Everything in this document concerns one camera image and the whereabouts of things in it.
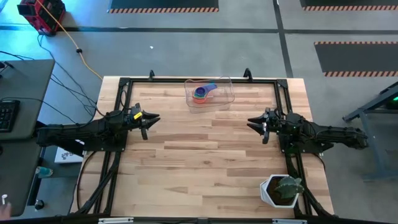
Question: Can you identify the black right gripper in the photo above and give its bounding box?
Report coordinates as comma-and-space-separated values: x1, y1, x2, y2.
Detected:
247, 107, 282, 144

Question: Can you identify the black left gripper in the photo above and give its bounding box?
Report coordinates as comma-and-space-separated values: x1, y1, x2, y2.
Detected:
124, 104, 162, 141

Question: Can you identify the orange measuring cup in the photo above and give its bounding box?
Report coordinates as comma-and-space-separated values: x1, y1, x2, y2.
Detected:
192, 88, 208, 105

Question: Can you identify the teal measuring cup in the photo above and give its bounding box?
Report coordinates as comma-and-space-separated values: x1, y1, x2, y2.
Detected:
195, 82, 218, 97

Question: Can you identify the clear plastic basket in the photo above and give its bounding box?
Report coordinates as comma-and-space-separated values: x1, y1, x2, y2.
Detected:
183, 76, 236, 113

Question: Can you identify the white hexagonal plant pot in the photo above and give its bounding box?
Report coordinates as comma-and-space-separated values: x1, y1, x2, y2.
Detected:
259, 174, 300, 208

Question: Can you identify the green cactus plant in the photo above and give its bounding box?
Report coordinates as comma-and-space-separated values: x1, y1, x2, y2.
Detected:
273, 175, 305, 200

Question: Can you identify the white printed booklet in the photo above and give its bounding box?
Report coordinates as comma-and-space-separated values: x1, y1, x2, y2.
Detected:
54, 146, 85, 164

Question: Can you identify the black hazard-striped floor mat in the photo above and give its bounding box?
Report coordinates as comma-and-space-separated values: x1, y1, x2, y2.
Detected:
299, 0, 398, 12
313, 40, 398, 78
107, 0, 220, 14

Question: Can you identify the black metal stand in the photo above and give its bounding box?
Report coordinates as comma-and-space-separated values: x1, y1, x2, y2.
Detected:
341, 81, 398, 183

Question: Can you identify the teal bottle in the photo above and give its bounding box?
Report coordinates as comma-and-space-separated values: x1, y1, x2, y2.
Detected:
35, 166, 53, 179

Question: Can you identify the grey desk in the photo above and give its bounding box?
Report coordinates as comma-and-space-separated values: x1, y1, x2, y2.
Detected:
0, 58, 56, 141
0, 136, 44, 218

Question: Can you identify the black keyboard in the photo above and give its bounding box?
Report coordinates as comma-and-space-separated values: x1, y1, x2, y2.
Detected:
0, 99, 21, 134

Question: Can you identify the red black equipment case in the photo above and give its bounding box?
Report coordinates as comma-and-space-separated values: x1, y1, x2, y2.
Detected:
17, 0, 67, 37

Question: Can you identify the person's hand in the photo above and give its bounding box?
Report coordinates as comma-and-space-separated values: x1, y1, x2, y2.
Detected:
0, 201, 12, 219

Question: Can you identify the black aluminium table frame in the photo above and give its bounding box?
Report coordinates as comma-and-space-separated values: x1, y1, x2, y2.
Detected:
70, 67, 335, 218

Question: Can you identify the black floor cable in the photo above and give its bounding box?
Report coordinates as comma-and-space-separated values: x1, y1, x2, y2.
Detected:
36, 33, 98, 118

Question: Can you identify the silver metal bracket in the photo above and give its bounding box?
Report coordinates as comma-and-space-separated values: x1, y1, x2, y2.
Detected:
272, 218, 307, 224
98, 217, 134, 224

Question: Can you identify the yellow floor cable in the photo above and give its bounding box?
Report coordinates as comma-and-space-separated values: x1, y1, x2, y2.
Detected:
35, 0, 104, 81

